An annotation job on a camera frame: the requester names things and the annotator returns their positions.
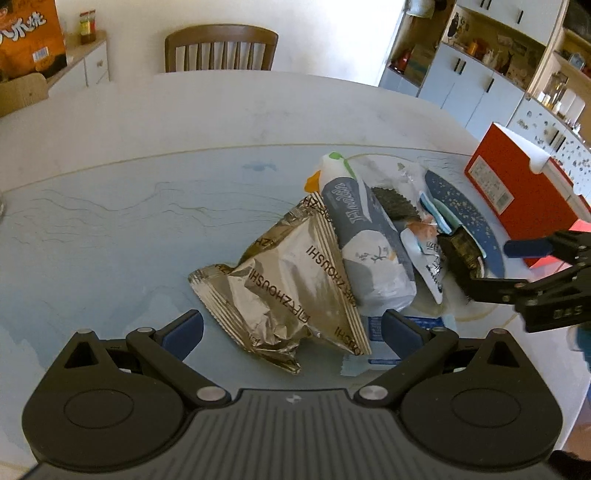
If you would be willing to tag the light blue snack packet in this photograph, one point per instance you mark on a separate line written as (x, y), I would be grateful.
(434, 210)

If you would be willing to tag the white desktop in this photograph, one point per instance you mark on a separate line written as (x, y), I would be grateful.
(138, 120)

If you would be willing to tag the white side cabinet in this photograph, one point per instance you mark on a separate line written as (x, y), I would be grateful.
(83, 69)

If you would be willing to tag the white plastic container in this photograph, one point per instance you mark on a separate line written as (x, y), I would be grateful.
(572, 106)

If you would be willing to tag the clear glass jars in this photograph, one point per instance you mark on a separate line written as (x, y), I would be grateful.
(551, 92)

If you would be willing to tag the orange snack bag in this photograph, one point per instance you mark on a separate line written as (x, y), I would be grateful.
(27, 37)

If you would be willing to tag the white wooden wall cabinet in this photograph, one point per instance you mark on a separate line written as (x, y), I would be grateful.
(461, 83)

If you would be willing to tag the cardboard box on shelf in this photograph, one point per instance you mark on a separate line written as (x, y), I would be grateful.
(420, 64)

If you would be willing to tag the red cardboard box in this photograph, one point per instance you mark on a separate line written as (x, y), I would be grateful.
(508, 184)

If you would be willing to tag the light blue printed table mat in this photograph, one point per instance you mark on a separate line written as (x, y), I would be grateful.
(115, 230)

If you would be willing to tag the white snack pouch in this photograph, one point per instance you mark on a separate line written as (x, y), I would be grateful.
(427, 270)

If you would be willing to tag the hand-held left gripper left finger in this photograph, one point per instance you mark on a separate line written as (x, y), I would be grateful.
(182, 334)

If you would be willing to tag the large gold foil snack packet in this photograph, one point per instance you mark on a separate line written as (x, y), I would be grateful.
(295, 277)

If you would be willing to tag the small gold foil snack packet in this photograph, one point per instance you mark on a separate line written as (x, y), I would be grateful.
(231, 304)

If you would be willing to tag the dark cake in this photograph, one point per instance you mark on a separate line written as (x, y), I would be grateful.
(392, 203)

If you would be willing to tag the dark snack packet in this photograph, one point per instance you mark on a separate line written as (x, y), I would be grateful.
(461, 254)

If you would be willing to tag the sauce bottles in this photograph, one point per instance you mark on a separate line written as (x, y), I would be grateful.
(87, 28)

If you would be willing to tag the wooden slat-back chair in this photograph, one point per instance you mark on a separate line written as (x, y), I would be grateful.
(221, 46)

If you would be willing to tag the clear blue printed packet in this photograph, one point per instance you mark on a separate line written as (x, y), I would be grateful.
(375, 333)

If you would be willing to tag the grey white snack packet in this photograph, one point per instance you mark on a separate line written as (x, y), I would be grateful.
(369, 258)

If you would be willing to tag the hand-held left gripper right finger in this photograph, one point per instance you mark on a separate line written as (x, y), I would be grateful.
(402, 334)

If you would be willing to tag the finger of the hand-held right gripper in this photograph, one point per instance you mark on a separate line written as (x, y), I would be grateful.
(526, 248)
(494, 288)

